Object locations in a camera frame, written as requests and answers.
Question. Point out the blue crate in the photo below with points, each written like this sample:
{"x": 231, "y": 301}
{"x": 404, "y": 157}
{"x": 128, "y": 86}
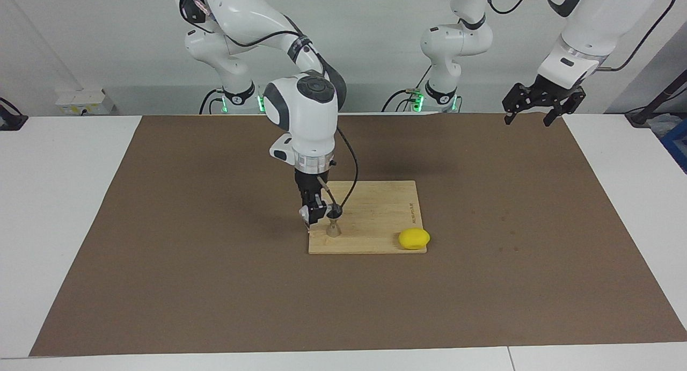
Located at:
{"x": 677, "y": 145}

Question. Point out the bamboo cutting board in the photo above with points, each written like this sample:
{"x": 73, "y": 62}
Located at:
{"x": 375, "y": 215}

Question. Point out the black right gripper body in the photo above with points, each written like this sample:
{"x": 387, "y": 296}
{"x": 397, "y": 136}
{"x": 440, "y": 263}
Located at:
{"x": 307, "y": 186}

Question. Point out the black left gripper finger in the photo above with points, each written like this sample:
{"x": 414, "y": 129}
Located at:
{"x": 518, "y": 100}
{"x": 561, "y": 108}

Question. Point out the steel double jigger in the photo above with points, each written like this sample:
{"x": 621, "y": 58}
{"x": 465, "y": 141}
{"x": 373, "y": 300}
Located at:
{"x": 334, "y": 231}

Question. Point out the black tripod leg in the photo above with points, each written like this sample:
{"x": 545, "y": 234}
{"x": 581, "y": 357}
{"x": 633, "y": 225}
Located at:
{"x": 641, "y": 116}

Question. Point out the black stand foot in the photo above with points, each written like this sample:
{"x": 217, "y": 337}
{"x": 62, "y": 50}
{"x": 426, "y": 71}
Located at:
{"x": 11, "y": 121}

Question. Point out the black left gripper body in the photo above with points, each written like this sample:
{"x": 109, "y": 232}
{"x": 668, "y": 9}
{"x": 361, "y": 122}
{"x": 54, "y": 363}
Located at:
{"x": 558, "y": 91}

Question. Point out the brown table mat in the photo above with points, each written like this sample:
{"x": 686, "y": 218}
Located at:
{"x": 214, "y": 296}

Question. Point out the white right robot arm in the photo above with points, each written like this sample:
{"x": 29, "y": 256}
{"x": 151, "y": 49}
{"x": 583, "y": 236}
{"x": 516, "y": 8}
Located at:
{"x": 306, "y": 118}

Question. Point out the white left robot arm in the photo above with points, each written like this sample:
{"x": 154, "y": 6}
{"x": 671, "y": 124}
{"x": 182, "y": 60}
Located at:
{"x": 596, "y": 22}

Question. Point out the yellow lemon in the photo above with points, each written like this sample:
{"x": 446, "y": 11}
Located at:
{"x": 414, "y": 239}

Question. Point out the white wall socket box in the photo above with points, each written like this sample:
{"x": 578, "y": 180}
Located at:
{"x": 80, "y": 100}

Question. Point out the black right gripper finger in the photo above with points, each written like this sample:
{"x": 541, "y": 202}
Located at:
{"x": 321, "y": 207}
{"x": 310, "y": 205}

